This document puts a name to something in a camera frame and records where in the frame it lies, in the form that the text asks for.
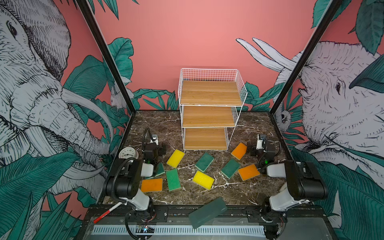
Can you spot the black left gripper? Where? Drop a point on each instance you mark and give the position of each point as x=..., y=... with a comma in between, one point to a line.
x=151, y=153

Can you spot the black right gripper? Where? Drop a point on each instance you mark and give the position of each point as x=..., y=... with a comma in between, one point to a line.
x=267, y=150

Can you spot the orange sponge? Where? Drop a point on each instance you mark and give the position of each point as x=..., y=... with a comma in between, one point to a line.
x=152, y=185
x=248, y=172
x=239, y=151

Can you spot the bright green sponge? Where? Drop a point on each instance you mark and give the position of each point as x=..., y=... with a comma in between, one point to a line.
x=173, y=180

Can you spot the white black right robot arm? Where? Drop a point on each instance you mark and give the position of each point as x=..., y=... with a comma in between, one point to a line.
x=304, y=183

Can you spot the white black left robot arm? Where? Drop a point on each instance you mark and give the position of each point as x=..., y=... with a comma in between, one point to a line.
x=123, y=185

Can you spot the yellow sponge near shelf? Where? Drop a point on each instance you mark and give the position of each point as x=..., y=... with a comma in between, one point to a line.
x=175, y=158

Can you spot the dark green sponge left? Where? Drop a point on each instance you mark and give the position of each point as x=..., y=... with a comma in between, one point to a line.
x=159, y=170

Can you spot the dark green sponge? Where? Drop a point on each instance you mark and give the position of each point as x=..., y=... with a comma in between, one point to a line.
x=204, y=162
x=230, y=168
x=159, y=170

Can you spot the white alarm clock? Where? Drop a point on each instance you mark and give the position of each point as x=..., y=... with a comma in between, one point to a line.
x=128, y=152

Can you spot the dark green sponge right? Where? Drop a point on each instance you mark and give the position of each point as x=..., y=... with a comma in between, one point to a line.
x=230, y=168

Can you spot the yellow sponge front centre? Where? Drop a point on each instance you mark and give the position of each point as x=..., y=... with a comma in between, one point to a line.
x=203, y=180

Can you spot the dark green sponge centre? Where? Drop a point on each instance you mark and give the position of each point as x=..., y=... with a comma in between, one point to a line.
x=204, y=162

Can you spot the large dark green foam block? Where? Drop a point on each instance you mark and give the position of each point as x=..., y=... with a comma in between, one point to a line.
x=207, y=212

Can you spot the red white marker pen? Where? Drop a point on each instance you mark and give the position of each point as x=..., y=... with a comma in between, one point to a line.
x=107, y=212

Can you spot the white wire three-tier shelf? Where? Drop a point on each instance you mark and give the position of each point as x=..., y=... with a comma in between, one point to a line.
x=211, y=101

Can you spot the white ribbed front rail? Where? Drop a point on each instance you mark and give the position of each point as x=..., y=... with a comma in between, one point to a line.
x=173, y=230

